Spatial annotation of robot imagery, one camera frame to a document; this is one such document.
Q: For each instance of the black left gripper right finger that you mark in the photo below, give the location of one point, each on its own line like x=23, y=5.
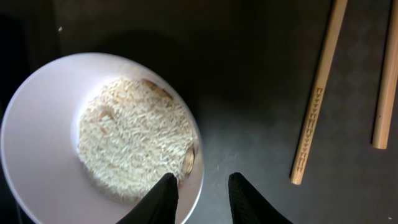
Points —
x=248, y=206

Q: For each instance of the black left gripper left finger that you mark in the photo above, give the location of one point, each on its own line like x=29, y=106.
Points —
x=158, y=206

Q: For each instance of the white rice bowl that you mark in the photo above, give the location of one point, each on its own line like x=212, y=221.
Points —
x=39, y=138

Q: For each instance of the dark brown tray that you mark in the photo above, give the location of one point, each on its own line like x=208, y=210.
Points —
x=245, y=70

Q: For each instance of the right wooden chopstick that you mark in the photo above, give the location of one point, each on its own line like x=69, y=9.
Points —
x=388, y=85

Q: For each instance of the wooden chopstick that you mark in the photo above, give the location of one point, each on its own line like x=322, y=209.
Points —
x=318, y=90
x=388, y=85

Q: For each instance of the left wooden chopstick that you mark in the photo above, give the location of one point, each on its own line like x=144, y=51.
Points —
x=318, y=90

